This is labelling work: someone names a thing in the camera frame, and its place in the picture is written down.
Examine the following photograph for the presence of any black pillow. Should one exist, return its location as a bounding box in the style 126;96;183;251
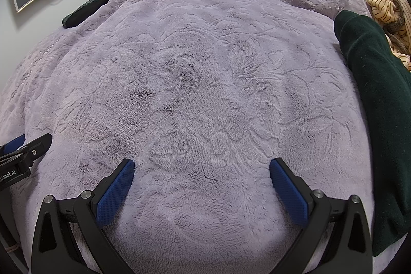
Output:
62;0;124;28

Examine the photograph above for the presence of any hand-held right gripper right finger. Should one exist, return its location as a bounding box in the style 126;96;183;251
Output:
270;158;373;274

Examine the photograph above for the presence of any purple fleece blanket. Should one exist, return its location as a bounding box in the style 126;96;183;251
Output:
0;0;387;274

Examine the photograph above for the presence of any dark green sweater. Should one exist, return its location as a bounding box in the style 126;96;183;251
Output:
334;9;411;259

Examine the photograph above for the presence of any beige striped garment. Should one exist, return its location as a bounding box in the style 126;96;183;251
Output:
366;0;411;70

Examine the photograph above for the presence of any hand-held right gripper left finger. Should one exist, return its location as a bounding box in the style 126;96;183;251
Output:
30;158;135;274

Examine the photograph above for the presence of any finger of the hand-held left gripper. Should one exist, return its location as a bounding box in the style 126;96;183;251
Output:
20;133;53;162
0;134;26;156

